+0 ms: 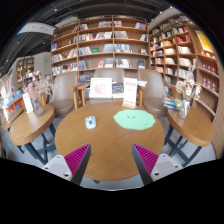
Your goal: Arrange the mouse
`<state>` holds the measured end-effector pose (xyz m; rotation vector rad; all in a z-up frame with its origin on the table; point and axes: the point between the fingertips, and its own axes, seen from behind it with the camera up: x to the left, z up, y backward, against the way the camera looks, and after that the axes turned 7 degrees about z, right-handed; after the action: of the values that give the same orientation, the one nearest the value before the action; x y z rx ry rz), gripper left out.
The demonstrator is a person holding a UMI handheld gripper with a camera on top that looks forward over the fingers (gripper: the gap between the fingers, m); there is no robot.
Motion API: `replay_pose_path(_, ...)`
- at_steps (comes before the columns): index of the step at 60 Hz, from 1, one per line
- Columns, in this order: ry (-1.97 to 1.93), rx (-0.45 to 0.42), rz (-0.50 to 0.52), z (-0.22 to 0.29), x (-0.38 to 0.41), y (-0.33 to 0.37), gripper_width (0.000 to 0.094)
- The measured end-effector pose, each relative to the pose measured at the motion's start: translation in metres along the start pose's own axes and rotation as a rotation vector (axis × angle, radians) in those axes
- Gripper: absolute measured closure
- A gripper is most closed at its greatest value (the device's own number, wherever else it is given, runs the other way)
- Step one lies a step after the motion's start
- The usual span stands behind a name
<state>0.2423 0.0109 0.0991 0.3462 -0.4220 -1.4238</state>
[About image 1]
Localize green smiley mouse pad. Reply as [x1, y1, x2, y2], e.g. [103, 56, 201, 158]
[113, 109, 155, 130]

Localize glass vase with dried flowers left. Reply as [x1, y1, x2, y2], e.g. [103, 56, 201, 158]
[24, 76, 54, 117]

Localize glass vase with dried flowers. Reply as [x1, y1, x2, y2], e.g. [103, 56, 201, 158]
[24, 76, 54, 117]
[175, 66, 202, 119]

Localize left beige armchair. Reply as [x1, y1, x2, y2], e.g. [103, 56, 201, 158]
[50, 72, 80, 117]

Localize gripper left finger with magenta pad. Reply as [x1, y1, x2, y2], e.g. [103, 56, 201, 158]
[42, 144, 91, 185]

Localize book on chair blue cover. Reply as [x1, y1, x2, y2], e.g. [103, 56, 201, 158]
[112, 83, 124, 98]

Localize small white card sign left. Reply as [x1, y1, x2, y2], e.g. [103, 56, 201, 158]
[23, 93, 33, 114]

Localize wooden bookshelf right wall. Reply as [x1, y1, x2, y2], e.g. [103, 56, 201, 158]
[148, 12, 224, 157]

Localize right beige armchair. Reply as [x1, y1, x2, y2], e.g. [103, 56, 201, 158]
[136, 68, 169, 118]

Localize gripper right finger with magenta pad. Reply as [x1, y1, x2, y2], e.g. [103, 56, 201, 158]
[132, 144, 182, 185]

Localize glass vase with dried flowers right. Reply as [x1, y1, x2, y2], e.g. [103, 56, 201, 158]
[175, 66, 202, 119]

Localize white sign on wooden stand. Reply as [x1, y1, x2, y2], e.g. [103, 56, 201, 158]
[122, 78, 137, 109]

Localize round wooden table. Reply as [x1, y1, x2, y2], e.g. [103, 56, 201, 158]
[8, 104, 56, 166]
[55, 102, 164, 182]
[163, 107, 215, 168]

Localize round wooden left table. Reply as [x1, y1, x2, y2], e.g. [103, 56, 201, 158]
[8, 104, 56, 166]

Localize large wooden bookshelf centre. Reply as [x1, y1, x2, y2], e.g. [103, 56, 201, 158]
[51, 15, 150, 77]

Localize round wooden right table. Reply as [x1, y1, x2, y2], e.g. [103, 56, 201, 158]
[163, 107, 215, 168]

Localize white framed picture sign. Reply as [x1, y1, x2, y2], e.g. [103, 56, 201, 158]
[89, 78, 112, 98]

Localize stack of books right table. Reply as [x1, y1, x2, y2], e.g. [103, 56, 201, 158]
[163, 97, 182, 110]

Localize round wooden centre table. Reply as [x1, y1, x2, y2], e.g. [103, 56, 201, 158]
[55, 102, 164, 182]

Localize distant wooden bookshelf left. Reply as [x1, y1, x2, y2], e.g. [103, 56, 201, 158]
[16, 56, 34, 90]

